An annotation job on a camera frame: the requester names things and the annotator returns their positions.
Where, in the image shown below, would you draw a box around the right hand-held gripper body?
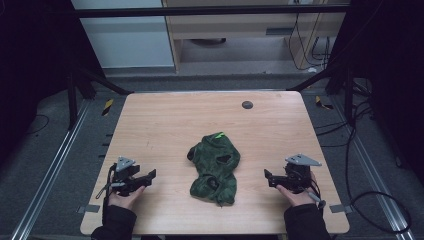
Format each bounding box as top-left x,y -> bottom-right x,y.
282,153 -> 323,195

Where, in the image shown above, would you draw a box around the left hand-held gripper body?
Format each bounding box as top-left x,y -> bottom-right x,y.
110,156 -> 143,198

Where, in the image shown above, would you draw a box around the person's right hand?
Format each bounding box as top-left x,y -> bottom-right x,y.
275,171 -> 318,208

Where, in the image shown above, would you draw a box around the person's left hand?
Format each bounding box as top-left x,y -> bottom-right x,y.
107,185 -> 147,211

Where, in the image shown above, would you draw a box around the grey tape strip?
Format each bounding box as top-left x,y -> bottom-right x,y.
76,204 -> 101,215
329,203 -> 353,215

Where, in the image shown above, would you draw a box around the green fleece garment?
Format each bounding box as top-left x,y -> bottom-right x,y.
186,131 -> 242,207

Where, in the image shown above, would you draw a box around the yellow black hazard tape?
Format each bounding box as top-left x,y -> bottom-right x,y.
101,98 -> 115,117
314,95 -> 335,111

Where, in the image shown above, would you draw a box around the white cabinet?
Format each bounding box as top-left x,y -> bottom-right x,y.
70,0 -> 176,70

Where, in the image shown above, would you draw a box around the dark curtain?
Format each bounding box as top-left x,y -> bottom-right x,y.
324,0 -> 424,188
0,0 -> 108,168

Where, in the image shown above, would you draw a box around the light wooden desk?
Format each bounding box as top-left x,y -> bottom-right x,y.
162,0 -> 351,73

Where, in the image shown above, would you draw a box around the left hand-held gripper cable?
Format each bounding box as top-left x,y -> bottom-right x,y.
95,162 -> 118,221

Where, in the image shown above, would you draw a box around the hand-held gripper cable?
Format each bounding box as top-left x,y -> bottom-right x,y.
304,181 -> 327,210
95,162 -> 118,221

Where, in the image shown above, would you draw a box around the right hand-held gripper cable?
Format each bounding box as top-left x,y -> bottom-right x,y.
304,181 -> 327,210

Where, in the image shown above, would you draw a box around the looped black floor cable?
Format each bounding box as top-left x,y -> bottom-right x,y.
314,99 -> 413,235

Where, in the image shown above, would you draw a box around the metal floor rail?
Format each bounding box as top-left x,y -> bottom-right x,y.
9,99 -> 92,240
332,94 -> 416,240

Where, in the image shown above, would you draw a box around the black metal frame stand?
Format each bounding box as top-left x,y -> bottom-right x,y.
287,64 -> 357,126
65,64 -> 135,132

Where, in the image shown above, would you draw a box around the thin black floor cable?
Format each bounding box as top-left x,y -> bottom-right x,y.
25,113 -> 51,136

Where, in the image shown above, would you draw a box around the hanging black desk cables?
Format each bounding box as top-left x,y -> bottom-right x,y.
287,12 -> 335,72

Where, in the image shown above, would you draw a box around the black horizontal frame bar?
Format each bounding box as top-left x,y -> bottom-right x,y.
70,4 -> 352,19

